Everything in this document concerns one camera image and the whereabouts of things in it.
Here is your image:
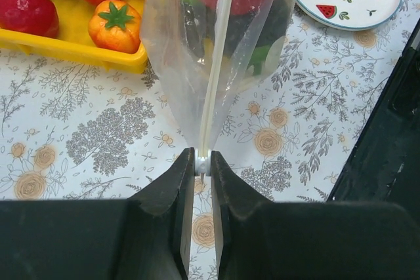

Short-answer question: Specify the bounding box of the clear zip top bag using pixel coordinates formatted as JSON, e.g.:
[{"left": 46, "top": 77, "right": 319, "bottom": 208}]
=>
[{"left": 140, "top": 0, "right": 301, "bottom": 182}]

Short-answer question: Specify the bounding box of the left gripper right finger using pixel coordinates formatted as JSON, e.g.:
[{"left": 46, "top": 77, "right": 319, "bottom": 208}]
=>
[{"left": 210, "top": 151, "right": 419, "bottom": 279}]

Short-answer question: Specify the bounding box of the orange fake persimmon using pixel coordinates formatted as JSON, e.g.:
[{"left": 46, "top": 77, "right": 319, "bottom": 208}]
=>
[{"left": 88, "top": 0, "right": 141, "bottom": 54}]

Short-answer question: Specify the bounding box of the dark fake plum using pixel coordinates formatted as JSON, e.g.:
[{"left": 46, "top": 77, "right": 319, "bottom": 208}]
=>
[{"left": 181, "top": 0, "right": 290, "bottom": 58}]

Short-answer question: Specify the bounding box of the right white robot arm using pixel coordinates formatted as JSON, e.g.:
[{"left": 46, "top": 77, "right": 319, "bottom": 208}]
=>
[{"left": 328, "top": 26, "right": 419, "bottom": 214}]

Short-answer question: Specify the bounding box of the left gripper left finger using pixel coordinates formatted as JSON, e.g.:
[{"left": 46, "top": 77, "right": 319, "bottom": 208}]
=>
[{"left": 1, "top": 148, "right": 194, "bottom": 279}]

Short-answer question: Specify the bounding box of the yellow plastic tray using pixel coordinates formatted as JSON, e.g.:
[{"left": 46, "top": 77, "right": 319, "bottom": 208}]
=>
[{"left": 1, "top": 0, "right": 148, "bottom": 73}]

